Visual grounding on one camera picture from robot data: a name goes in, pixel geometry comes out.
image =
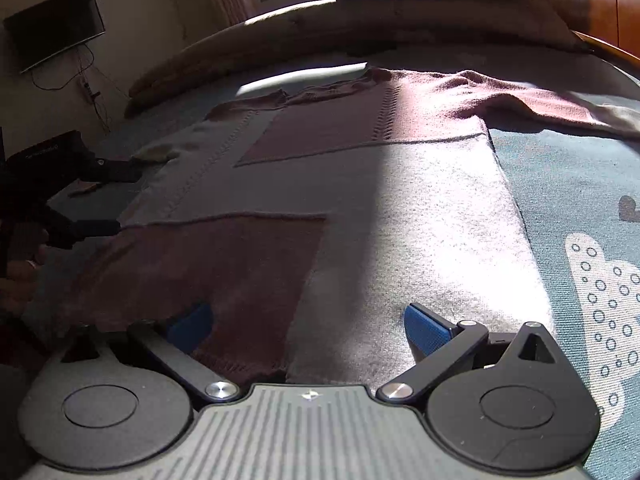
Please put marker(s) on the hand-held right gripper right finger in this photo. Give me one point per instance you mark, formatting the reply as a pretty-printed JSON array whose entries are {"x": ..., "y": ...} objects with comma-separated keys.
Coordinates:
[{"x": 425, "y": 327}]

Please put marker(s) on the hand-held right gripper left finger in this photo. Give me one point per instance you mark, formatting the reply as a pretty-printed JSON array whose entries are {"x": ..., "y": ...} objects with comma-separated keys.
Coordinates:
[{"x": 192, "y": 330}]

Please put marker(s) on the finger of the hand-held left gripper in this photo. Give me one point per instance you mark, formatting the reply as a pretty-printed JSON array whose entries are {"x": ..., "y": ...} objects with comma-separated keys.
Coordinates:
[
  {"x": 112, "y": 170},
  {"x": 95, "y": 230}
]

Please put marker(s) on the pink and white knit sweater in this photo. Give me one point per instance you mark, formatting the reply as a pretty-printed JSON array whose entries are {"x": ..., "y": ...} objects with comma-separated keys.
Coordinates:
[{"x": 350, "y": 200}]

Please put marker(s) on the person's left hand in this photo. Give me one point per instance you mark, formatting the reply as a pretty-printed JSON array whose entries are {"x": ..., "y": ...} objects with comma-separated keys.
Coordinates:
[{"x": 20, "y": 280}]

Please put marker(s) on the pink floral folded quilt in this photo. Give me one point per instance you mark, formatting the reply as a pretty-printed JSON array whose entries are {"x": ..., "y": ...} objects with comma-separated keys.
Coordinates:
[{"x": 350, "y": 35}]

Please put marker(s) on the wooden headboard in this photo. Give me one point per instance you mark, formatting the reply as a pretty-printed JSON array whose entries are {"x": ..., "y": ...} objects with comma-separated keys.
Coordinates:
[{"x": 600, "y": 5}]

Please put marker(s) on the wall television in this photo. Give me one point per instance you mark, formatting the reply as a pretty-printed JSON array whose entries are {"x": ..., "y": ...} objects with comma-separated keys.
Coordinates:
[{"x": 55, "y": 30}]

